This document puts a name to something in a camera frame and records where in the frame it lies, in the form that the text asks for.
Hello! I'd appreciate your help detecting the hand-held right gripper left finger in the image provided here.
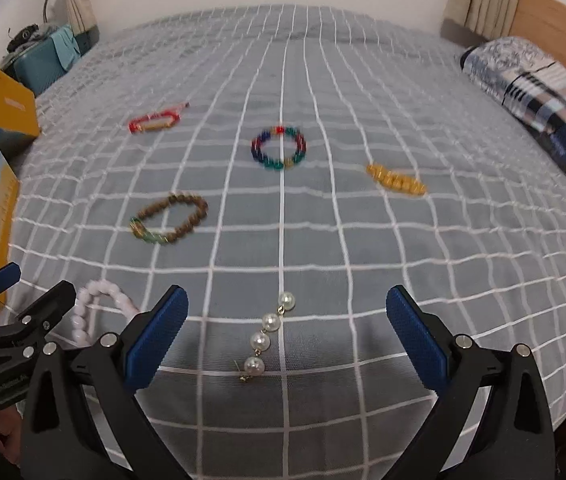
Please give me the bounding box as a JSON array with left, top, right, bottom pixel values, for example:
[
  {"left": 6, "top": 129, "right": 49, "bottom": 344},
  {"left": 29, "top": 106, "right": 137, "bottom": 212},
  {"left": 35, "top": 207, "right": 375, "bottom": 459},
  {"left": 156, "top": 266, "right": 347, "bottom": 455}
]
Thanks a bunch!
[{"left": 19, "top": 285, "right": 194, "bottom": 480}]

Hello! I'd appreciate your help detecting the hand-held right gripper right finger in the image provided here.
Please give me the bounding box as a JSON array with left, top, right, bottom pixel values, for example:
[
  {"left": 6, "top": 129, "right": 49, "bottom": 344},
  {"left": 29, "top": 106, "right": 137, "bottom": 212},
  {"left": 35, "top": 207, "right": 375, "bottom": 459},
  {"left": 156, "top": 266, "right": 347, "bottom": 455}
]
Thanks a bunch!
[{"left": 386, "top": 285, "right": 557, "bottom": 480}]

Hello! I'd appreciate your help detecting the pale pink bead bracelet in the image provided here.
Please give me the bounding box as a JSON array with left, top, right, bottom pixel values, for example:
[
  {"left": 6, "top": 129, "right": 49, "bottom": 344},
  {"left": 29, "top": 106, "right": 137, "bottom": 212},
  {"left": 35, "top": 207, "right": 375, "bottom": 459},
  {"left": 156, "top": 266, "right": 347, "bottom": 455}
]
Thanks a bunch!
[{"left": 70, "top": 280, "right": 140, "bottom": 348}]

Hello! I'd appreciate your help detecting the pearl bead chain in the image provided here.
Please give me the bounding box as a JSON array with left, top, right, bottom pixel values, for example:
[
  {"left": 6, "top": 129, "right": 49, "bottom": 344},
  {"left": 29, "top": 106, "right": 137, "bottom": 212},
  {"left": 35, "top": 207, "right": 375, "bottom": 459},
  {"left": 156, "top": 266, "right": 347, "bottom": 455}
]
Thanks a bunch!
[{"left": 239, "top": 291, "right": 297, "bottom": 383}]

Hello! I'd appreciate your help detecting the person's left hand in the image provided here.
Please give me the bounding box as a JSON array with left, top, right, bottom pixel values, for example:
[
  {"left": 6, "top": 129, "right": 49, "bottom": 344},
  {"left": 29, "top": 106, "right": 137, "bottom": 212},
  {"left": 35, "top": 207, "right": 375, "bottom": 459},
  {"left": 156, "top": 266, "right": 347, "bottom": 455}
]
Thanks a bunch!
[{"left": 0, "top": 405, "right": 22, "bottom": 467}]

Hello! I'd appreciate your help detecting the grey checked bed blanket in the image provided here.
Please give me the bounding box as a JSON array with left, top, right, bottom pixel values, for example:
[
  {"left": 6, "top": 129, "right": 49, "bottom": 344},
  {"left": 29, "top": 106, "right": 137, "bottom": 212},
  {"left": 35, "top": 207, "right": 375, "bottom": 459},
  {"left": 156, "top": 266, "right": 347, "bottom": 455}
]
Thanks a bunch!
[{"left": 5, "top": 4, "right": 566, "bottom": 480}]

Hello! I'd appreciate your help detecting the yellow cardboard box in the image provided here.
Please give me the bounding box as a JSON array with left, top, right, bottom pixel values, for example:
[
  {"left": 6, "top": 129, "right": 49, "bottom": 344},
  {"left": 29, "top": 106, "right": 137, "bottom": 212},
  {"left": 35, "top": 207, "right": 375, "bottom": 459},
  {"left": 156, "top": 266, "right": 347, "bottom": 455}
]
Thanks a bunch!
[{"left": 0, "top": 64, "right": 42, "bottom": 144}]

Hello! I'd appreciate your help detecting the teal suitcase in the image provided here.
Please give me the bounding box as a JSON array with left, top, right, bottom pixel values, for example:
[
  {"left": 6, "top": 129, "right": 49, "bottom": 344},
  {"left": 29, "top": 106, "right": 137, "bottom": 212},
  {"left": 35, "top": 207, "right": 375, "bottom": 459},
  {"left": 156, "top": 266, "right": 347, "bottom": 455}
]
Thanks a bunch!
[{"left": 12, "top": 35, "right": 81, "bottom": 97}]

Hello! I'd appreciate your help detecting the teal cloth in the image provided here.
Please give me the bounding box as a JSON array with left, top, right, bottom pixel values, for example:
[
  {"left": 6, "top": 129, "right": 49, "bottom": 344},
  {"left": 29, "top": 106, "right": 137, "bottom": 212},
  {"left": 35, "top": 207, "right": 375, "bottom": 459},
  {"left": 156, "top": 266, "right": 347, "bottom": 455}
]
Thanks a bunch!
[{"left": 50, "top": 27, "right": 82, "bottom": 72}]

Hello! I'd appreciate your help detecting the blue patterned pillow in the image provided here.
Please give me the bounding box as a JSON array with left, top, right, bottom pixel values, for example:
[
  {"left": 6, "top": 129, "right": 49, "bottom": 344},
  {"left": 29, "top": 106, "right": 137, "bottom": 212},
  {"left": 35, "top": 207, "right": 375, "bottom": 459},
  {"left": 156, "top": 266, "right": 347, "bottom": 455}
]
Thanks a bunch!
[{"left": 460, "top": 36, "right": 566, "bottom": 190}]

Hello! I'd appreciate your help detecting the wooden headboard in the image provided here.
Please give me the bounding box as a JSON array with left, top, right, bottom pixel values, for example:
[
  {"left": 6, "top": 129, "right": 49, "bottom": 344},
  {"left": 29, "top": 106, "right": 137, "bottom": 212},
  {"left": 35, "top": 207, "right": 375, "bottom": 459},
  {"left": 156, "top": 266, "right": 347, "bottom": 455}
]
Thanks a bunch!
[{"left": 510, "top": 0, "right": 566, "bottom": 97}]

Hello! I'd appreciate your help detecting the brown wooden bead bracelet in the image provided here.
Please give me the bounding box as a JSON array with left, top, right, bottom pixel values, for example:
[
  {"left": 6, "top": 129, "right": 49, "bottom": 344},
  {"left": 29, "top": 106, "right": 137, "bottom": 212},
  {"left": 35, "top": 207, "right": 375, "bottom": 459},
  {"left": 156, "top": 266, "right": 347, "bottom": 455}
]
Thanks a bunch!
[{"left": 129, "top": 193, "right": 209, "bottom": 247}]

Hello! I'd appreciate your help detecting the yellow bead bracelet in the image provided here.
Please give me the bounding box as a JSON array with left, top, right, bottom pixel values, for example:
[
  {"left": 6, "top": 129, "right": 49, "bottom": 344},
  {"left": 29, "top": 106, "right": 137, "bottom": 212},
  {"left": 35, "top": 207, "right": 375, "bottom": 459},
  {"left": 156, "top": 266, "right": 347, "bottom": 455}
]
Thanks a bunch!
[{"left": 366, "top": 162, "right": 428, "bottom": 196}]

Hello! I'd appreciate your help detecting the red woven cord bracelet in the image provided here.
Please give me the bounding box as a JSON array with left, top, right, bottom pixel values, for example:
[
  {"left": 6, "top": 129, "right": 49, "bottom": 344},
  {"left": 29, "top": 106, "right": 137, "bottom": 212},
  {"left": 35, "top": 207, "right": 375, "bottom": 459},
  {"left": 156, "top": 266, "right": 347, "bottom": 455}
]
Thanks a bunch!
[{"left": 128, "top": 102, "right": 191, "bottom": 135}]

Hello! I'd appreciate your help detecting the multicolour bead bracelet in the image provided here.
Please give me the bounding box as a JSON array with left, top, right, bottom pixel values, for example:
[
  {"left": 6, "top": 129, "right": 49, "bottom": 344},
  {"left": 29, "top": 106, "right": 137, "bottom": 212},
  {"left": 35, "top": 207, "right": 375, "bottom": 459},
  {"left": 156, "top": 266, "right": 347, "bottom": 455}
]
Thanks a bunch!
[{"left": 250, "top": 124, "right": 307, "bottom": 172}]

